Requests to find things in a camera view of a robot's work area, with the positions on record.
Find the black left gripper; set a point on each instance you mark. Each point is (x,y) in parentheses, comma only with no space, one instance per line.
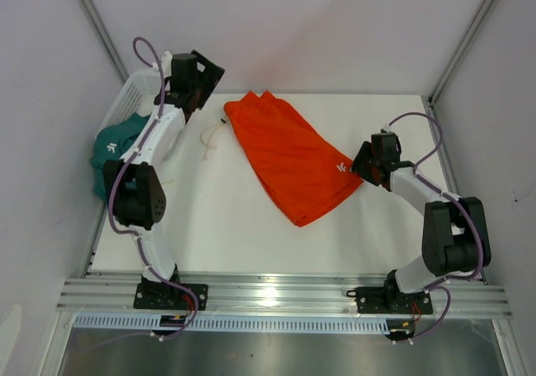
(211,76)

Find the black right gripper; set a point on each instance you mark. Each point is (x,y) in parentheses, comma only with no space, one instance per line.
(358,163)

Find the orange shorts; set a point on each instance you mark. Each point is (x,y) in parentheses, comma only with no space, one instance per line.
(304,175)

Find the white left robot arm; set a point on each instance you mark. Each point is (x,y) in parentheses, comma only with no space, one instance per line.
(136,200)

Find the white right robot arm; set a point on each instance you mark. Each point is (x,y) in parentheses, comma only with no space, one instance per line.
(454,245)

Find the green shorts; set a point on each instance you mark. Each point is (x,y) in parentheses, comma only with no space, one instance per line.
(110,144)

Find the white plastic basket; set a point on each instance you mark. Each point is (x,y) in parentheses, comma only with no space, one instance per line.
(136,96)

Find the aluminium corner post left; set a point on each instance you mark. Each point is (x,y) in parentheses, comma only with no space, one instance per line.
(93,17)

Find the aluminium corner post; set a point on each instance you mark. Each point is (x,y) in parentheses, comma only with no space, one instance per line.
(468,38)
(93,17)

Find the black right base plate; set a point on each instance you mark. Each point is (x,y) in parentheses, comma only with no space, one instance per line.
(382,300)

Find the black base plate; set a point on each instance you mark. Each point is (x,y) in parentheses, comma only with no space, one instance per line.
(162,297)
(382,300)

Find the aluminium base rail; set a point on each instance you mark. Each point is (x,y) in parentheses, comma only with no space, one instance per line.
(278,295)

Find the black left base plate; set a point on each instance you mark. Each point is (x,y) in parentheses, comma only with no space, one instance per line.
(162,297)

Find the aluminium corner post right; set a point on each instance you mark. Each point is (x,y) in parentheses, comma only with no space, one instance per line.
(468,38)

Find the white slotted cable duct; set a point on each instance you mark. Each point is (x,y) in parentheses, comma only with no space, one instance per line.
(228,323)

